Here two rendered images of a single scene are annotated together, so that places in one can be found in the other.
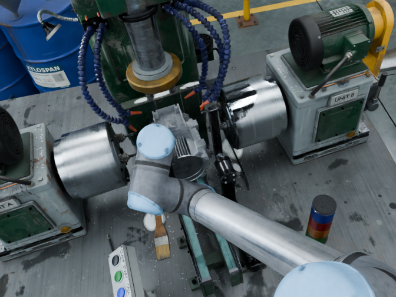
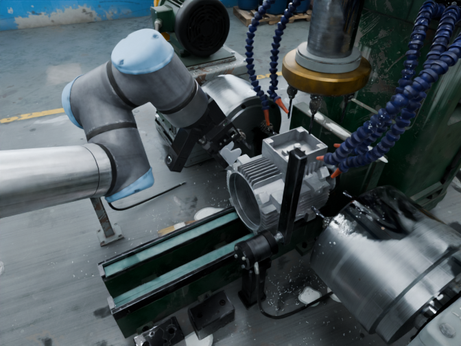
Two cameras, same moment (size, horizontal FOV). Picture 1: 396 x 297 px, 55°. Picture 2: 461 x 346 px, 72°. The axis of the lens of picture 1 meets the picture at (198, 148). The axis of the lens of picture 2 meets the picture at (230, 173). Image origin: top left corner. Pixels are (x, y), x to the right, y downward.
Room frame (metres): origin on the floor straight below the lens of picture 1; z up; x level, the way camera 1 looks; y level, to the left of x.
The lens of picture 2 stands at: (0.56, -0.43, 1.59)
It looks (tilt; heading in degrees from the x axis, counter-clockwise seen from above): 41 degrees down; 68
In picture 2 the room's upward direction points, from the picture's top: straight up
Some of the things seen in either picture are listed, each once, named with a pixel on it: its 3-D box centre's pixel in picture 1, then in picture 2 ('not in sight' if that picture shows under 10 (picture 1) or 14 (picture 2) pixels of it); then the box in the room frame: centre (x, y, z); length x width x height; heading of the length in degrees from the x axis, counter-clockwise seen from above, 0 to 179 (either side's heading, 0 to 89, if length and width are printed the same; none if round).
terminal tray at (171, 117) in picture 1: (170, 125); (293, 154); (0.94, 0.08, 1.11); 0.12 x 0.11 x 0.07; 7
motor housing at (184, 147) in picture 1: (177, 149); (276, 187); (0.90, 0.07, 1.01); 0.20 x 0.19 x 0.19; 7
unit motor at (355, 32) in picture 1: (337, 67); not in sight; (1.00, -0.55, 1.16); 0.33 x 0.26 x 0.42; 98
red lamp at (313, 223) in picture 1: (320, 218); not in sight; (0.46, -0.29, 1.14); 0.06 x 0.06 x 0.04
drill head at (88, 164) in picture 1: (80, 164); (226, 113); (0.90, 0.43, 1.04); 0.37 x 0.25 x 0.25; 98
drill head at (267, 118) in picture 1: (256, 109); (398, 271); (1.00, -0.25, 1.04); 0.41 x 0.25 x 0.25; 98
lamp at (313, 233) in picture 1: (319, 225); not in sight; (0.46, -0.29, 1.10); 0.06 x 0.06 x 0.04
